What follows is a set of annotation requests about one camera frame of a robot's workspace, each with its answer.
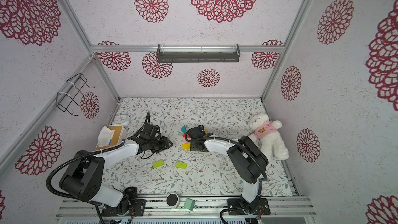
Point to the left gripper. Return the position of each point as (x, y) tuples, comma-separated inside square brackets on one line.
[(166, 144)]

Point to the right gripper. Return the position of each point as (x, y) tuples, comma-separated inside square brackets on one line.
[(193, 144)]

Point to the yellow block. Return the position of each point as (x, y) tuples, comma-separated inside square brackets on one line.
[(186, 146)]

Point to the green block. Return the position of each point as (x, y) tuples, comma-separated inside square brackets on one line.
[(158, 164), (181, 165)]

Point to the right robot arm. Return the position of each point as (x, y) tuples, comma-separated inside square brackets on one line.
[(249, 162)]

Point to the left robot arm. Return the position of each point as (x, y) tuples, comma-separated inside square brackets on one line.
[(81, 178)]

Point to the tissue box wooden lid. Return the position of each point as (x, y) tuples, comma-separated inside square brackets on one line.
[(110, 136)]

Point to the small white bowl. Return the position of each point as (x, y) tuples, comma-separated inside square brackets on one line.
[(123, 120)]

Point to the white teddy bear pink shirt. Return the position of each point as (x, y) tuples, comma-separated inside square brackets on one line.
[(266, 136)]

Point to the green cube on rail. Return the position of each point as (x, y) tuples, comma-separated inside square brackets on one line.
[(189, 204)]

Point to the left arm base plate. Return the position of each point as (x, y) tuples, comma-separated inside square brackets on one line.
[(130, 205)]

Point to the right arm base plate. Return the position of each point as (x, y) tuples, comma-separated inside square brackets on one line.
[(241, 207)]

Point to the black wall shelf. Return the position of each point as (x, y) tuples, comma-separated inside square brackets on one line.
[(198, 53)]

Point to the black wire wall rack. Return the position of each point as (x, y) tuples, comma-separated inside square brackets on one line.
[(64, 99)]

